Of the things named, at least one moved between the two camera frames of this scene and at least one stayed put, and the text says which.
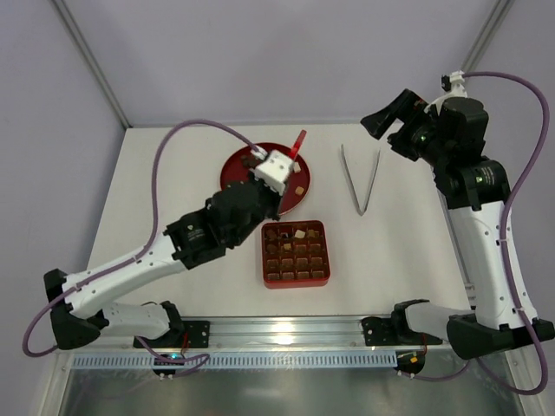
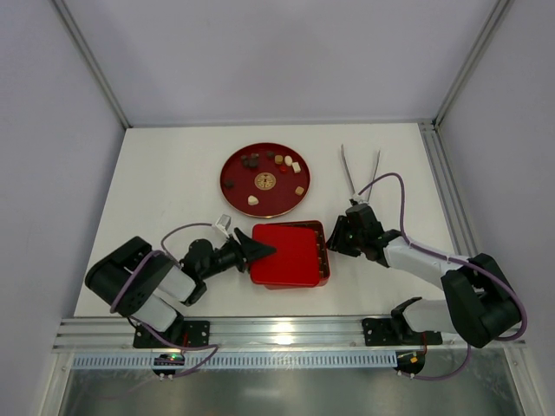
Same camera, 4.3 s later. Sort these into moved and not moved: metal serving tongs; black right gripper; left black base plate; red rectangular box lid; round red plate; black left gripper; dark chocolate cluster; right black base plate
Moved: black left gripper; red rectangular box lid; black right gripper
Not moved: dark chocolate cluster; right black base plate; left black base plate; metal serving tongs; round red plate
